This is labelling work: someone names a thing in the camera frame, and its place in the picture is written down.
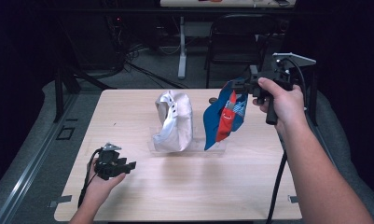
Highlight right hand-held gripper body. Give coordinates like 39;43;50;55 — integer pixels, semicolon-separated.
249;51;317;126

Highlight white baseball cap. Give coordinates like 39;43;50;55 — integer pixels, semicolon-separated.
152;90;194;153

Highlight black floor cables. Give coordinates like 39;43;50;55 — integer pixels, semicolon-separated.
113;43;188;90

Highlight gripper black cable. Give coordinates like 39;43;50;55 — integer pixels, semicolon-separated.
266;57;308;224
77;148;104;209

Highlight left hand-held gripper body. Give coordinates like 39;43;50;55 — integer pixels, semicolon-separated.
94;142;128;181

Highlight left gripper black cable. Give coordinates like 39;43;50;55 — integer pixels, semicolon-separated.
77;148;104;209

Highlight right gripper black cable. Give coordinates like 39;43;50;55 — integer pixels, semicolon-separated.
266;57;308;224

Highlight person's left hand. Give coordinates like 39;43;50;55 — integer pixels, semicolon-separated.
81;158;127;209

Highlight clear acrylic peg rack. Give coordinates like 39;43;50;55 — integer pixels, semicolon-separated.
148;125;228;155

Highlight black folding chair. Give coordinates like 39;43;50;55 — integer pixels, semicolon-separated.
203;13;281;90

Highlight person's right hand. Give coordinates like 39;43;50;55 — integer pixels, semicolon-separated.
253;77;306;131

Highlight white-legged background desk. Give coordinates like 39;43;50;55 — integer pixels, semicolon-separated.
159;0;298;80

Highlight blue baseball cap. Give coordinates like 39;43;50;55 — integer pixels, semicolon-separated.
202;79;249;151

